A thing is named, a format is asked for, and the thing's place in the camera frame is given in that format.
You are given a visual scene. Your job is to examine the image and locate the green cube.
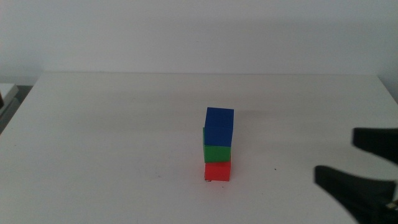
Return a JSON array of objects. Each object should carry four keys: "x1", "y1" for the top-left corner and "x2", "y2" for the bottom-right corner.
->
[{"x1": 202, "y1": 127, "x2": 231, "y2": 164}]

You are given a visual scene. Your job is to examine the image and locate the blue cube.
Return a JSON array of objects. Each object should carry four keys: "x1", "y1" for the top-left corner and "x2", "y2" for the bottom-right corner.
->
[{"x1": 203, "y1": 107, "x2": 234, "y2": 147}]

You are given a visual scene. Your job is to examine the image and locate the red cube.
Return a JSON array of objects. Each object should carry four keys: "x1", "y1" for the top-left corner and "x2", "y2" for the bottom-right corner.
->
[{"x1": 204, "y1": 161, "x2": 231, "y2": 182}]

